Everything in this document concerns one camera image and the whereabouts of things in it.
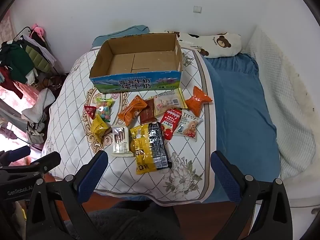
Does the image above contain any person's leg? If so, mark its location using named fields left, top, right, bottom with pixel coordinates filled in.
left=87, top=201, right=180, bottom=240

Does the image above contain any olive puffer jacket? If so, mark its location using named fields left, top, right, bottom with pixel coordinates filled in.
left=25, top=44, right=54, bottom=74

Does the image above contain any white garment pile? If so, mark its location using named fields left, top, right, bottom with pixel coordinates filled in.
left=21, top=88, right=55, bottom=123

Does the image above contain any black clothes rack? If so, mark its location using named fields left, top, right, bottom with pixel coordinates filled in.
left=14, top=26, right=34, bottom=42

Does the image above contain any red garment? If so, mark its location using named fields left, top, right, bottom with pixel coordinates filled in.
left=0, top=66, right=23, bottom=98

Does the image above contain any pink patterned curtain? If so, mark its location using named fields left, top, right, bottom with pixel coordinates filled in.
left=0, top=12, right=18, bottom=45

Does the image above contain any bear print pillow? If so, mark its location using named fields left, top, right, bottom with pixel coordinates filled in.
left=164, top=30, right=242, bottom=58

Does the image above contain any white wafer packet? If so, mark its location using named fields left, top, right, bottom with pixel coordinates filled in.
left=111, top=126, right=135, bottom=157

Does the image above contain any colourful candy bag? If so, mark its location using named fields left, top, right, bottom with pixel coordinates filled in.
left=96, top=97, right=115, bottom=123

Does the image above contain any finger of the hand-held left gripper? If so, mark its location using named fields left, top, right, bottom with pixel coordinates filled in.
left=15, top=151, right=62, bottom=178
left=0, top=146, right=31, bottom=167

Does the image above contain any large yellow black packet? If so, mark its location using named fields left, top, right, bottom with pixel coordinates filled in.
left=129, top=121, right=172, bottom=175

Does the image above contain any brown snack packet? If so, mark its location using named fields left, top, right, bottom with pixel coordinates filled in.
left=139, top=99, right=157, bottom=125

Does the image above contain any cardboard box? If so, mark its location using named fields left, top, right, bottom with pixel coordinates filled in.
left=89, top=33, right=184, bottom=94

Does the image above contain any pale blue cookie packet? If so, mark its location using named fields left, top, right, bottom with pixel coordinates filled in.
left=173, top=109, right=204, bottom=142

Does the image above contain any blue bedsheet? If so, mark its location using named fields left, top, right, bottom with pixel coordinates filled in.
left=200, top=52, right=282, bottom=204

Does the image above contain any red snack packet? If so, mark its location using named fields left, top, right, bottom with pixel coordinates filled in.
left=160, top=108, right=183, bottom=140

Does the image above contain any white waffle blanket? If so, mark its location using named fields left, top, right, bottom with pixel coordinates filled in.
left=246, top=26, right=317, bottom=180

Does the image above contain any teal folded towel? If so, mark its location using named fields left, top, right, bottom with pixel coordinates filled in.
left=92, top=25, right=150, bottom=48

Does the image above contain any cream yellow-edged snack packet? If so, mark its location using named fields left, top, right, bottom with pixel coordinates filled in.
left=152, top=88, right=188, bottom=117

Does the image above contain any small red triangular packet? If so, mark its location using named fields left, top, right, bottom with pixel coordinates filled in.
left=84, top=105, right=97, bottom=118

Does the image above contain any pink plush toy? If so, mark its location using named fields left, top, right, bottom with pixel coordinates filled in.
left=31, top=24, right=47, bottom=35

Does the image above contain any dark green jacket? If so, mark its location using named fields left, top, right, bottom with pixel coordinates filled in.
left=0, top=41, right=34, bottom=84

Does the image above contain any small yellow snack packet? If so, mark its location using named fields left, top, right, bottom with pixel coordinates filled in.
left=90, top=117, right=112, bottom=140

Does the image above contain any pinched orange snack packet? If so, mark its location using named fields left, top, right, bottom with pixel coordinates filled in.
left=184, top=86, right=213, bottom=115

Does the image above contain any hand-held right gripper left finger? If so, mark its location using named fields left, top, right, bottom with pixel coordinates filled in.
left=25, top=150, right=110, bottom=240

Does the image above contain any white floral quilt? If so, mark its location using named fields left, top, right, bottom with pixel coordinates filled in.
left=41, top=46, right=224, bottom=207

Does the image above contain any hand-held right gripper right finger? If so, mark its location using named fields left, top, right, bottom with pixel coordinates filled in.
left=210, top=151, right=293, bottom=240

